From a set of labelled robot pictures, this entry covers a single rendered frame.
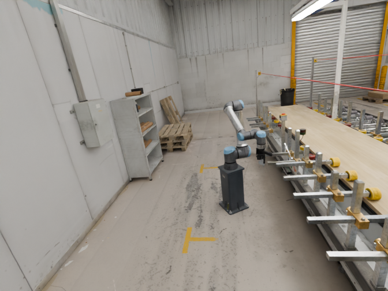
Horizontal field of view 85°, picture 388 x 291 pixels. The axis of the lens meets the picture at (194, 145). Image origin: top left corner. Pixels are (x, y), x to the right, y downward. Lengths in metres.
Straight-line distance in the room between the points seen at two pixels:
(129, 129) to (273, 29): 7.68
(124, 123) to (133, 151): 0.54
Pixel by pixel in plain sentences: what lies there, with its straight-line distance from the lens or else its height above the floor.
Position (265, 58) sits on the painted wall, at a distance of 9.92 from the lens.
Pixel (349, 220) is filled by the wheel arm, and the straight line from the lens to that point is 1.53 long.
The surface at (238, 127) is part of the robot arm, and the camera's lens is 2.31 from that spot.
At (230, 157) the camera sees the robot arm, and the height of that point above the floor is 0.78.
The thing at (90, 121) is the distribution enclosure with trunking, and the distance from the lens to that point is 3.07.
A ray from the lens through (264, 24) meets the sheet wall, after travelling 10.03.
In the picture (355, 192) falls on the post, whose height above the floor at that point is 1.10.
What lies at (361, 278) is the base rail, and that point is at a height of 0.68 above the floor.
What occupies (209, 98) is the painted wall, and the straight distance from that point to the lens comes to 9.86.
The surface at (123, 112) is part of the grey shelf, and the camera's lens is 3.84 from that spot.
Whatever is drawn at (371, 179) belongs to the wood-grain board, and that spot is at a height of 0.90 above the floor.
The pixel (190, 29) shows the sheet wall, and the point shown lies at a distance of 9.97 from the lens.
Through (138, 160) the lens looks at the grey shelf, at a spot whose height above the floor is 0.43.
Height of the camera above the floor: 1.85
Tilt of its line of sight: 19 degrees down
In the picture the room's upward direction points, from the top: 8 degrees counter-clockwise
